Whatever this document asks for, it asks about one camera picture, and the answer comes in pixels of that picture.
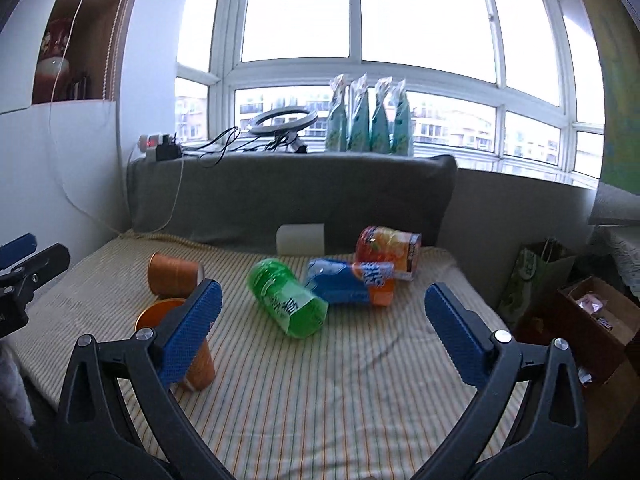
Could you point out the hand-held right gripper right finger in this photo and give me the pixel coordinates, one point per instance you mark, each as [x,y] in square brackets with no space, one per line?
[452,327]

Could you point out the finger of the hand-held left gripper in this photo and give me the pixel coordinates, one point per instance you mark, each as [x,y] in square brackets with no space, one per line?
[17,249]
[45,262]

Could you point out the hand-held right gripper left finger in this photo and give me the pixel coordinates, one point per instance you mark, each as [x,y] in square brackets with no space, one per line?
[195,327]

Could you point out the plain orange cup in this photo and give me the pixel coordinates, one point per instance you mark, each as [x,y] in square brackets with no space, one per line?
[172,272]
[202,367]

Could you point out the green paper bag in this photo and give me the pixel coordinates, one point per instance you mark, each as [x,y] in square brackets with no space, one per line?
[530,280]

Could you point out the pale cloth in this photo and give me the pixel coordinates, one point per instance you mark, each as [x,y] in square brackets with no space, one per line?
[12,390]

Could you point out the snack packet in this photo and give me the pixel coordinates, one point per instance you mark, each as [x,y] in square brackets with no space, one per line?
[592,307]

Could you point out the striped beige mat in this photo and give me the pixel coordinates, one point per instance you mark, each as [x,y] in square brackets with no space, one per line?
[325,390]

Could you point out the brown cardboard box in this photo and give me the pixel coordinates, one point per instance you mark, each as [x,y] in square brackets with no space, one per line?
[595,355]

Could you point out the white power strip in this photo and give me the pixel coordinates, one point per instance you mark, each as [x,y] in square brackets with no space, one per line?
[150,141]

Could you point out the grey backrest cushion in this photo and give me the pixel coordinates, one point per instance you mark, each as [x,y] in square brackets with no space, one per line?
[300,195]

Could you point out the red and white vase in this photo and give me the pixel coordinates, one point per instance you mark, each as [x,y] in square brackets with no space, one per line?
[52,67]

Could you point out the white lace cloth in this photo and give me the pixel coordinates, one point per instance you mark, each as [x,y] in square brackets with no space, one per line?
[625,260]

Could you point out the teal packaged bag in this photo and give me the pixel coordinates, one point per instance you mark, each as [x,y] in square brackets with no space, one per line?
[381,127]
[402,130]
[359,125]
[336,125]

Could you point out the wooden wall shelf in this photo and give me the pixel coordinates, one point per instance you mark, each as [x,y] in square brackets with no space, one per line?
[102,45]

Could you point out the white window frame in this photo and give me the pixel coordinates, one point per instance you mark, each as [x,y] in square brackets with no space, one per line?
[354,10]

